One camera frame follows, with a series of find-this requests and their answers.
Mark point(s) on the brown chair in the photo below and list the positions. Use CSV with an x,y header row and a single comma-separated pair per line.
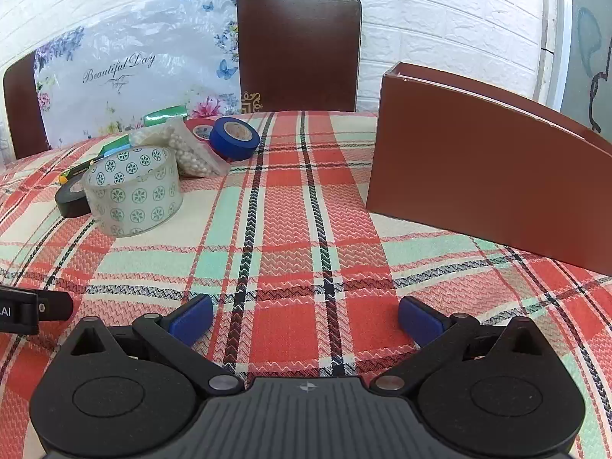
x,y
299,48
24,110

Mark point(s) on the clear green-patterned tape roll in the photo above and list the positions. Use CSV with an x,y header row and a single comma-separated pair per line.
x,y
134,191

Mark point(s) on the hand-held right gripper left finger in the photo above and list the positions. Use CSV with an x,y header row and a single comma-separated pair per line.
x,y
191,318

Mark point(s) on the green plastic box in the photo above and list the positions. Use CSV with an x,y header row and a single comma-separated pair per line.
x,y
114,146

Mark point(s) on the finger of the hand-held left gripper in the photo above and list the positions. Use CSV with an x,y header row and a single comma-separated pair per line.
x,y
56,306

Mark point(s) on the black tape roll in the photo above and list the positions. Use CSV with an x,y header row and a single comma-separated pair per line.
x,y
69,201

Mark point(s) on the glass door with decal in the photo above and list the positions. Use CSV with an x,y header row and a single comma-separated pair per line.
x,y
590,57

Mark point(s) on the red plaid tablecloth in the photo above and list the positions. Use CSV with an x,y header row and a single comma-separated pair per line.
x,y
306,229

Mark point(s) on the yellow black utility knife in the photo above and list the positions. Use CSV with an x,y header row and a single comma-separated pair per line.
x,y
79,172

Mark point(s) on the green tape roll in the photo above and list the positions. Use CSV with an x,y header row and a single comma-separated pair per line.
x,y
165,114

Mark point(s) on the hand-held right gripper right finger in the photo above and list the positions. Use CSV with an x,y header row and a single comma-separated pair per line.
x,y
418,318

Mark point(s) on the blue tape roll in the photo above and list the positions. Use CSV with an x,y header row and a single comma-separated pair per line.
x,y
234,139

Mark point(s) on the red tape roll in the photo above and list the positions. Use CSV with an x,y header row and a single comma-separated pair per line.
x,y
198,129

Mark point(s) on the bag of white beads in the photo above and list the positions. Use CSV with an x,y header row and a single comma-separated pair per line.
x,y
191,150

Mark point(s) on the brown storage box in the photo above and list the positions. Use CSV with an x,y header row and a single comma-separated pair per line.
x,y
478,177

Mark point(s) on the left brown chair back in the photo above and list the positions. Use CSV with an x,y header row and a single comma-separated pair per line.
x,y
24,110

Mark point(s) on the white door frame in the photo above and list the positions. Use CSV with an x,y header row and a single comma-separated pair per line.
x,y
554,33

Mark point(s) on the floral plastic bag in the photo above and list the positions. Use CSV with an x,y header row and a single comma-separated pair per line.
x,y
138,57

